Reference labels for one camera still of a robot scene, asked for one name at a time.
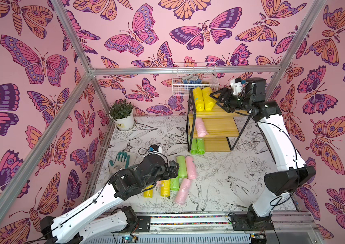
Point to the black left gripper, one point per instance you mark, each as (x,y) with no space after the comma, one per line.
(174,172)

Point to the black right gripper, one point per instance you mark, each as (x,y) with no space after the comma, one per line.
(226,99)

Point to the yellow roll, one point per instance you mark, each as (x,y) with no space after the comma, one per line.
(148,192)
(209,102)
(198,99)
(165,188)

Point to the pink roll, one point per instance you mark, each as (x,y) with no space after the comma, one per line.
(200,128)
(183,192)
(191,168)

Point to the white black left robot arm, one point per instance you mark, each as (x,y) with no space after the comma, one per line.
(84,222)

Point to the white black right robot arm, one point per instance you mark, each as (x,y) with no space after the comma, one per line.
(292,171)

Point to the wooden three-tier shelf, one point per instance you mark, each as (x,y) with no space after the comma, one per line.
(220,125)

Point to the green grey work glove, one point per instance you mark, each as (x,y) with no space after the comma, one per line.
(121,161)

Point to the potted green plant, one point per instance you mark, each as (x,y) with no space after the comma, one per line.
(121,112)

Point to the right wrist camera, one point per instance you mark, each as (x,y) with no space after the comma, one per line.
(236,86)

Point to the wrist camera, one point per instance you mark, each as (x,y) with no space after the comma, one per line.
(236,86)
(155,149)

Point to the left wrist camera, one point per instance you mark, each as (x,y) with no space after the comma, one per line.
(155,149)

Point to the white wire basket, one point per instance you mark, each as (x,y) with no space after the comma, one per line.
(185,79)

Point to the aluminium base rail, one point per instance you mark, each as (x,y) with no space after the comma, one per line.
(284,227)

